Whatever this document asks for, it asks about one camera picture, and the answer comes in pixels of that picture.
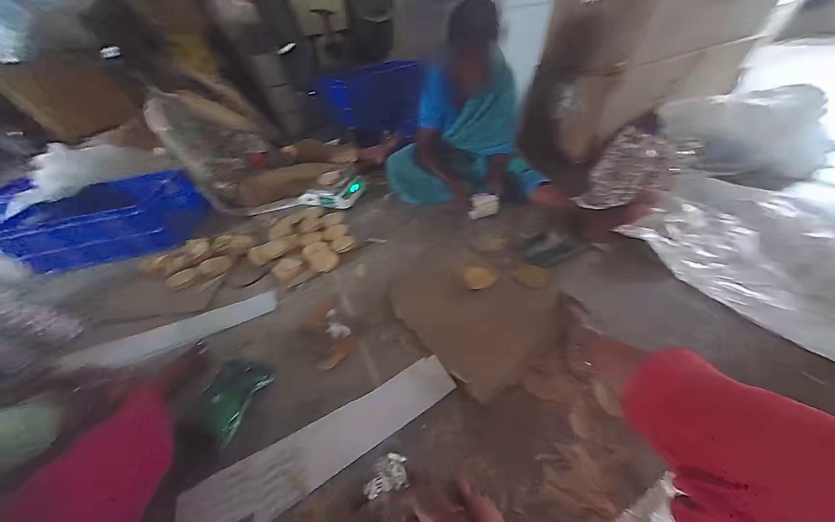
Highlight person's right hand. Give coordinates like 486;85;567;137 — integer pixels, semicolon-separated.
413;476;505;522

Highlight crumpled silver wrapper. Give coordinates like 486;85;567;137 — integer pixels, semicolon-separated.
364;453;410;501

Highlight long white strip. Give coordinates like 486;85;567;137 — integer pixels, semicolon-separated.
174;354;458;522
58;290;278;372

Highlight brown cardboard sheet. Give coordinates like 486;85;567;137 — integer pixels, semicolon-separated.
390;250;567;405

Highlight crumpled clear plastic piece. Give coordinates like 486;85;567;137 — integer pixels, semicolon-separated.
615;471;685;522

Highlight orange-brown scrap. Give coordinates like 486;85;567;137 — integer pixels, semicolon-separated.
319;339;356;371

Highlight yellow round disc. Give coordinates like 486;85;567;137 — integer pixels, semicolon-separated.
462;265;501;291
512;263;550;289

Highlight dark green shiny packet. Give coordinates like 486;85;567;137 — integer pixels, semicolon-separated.
202;357;275;448

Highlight person's legs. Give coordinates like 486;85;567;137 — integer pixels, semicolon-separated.
0;341;835;522

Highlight pile of yellow discs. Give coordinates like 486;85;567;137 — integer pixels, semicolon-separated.
144;207;358;292

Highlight white digital scale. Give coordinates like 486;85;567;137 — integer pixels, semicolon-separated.
299;177;368;211

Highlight patterned filled sack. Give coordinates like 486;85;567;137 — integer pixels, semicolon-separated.
578;125;679;211

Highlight silver plastic sheet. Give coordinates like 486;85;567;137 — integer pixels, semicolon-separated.
615;170;835;377

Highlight blue plastic crate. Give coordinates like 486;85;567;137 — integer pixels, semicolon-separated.
317;60;422;145
0;170;213;275

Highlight large transparent plastic sack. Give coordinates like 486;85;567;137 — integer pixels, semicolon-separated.
144;86;284;217

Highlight clear plastic bag bundle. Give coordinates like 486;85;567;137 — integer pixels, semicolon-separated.
658;84;835;181

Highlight light green cloth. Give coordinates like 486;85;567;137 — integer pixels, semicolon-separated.
0;400;71;487

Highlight large brown cardboard box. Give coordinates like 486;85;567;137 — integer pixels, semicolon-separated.
518;0;781;163

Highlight pile of silver packets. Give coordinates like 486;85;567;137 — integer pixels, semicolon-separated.
0;289;86;400

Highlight white translucent plastic bag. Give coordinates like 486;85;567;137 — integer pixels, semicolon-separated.
1;138;183;221

